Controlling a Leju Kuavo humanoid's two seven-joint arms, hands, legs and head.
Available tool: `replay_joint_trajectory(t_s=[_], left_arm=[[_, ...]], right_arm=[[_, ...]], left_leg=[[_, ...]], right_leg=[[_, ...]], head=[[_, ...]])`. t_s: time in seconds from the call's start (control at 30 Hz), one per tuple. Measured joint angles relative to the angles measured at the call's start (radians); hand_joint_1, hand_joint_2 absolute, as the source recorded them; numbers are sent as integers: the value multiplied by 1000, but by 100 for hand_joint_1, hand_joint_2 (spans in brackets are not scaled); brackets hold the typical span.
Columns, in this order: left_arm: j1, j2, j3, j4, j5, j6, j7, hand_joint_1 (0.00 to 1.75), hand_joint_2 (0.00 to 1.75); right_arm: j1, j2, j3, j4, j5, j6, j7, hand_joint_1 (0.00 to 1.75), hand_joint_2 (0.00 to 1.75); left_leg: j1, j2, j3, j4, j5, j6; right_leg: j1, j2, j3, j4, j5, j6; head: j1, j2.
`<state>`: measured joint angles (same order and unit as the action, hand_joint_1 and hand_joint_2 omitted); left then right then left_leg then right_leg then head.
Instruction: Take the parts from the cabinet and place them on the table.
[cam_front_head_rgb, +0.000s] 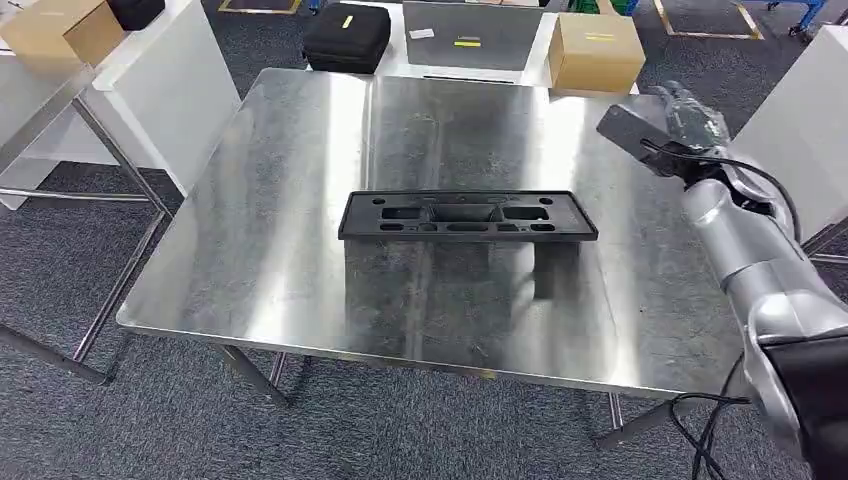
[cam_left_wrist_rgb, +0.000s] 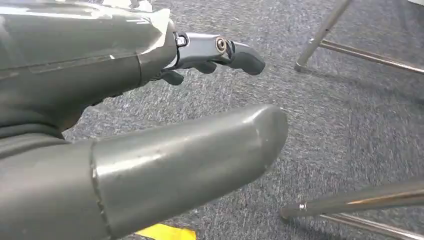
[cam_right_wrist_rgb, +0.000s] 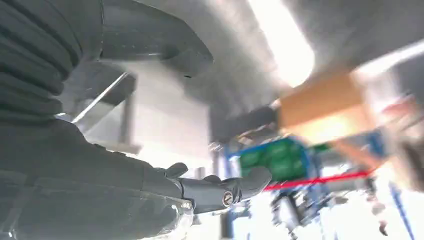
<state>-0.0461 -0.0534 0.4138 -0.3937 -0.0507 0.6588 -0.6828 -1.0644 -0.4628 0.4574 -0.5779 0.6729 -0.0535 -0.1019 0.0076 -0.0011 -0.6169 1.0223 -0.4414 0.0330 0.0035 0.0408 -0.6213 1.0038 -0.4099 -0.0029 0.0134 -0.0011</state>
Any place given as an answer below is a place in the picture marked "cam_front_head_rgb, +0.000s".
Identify black hard carry case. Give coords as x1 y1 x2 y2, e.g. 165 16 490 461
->
301 2 393 75

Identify brown cardboard box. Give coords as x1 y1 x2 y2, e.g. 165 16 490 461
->
0 0 127 68
547 11 647 95

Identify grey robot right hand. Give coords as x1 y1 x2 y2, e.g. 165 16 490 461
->
652 80 733 152

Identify yellow floor tape square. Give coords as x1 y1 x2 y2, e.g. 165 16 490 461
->
217 0 304 16
653 0 765 41

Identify grey flat panel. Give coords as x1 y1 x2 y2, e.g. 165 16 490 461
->
402 0 546 72

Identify blue metal shelf rack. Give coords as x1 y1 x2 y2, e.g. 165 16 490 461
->
768 0 829 36

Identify steel top table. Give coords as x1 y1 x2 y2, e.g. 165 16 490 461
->
115 66 753 452

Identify black bag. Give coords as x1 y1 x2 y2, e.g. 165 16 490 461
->
105 0 167 32

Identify black plastic bracket plate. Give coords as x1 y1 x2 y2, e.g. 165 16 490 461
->
337 190 600 244

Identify white table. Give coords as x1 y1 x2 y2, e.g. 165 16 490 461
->
305 0 641 95
0 0 243 212
728 25 848 266

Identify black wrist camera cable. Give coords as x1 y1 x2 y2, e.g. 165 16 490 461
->
639 137 804 243

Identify black hanging arm cable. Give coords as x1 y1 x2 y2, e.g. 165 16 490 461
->
669 351 753 480

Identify green plastic crate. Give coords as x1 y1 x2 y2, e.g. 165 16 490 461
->
569 0 637 16

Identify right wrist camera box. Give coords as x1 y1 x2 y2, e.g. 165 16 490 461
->
596 103 694 179

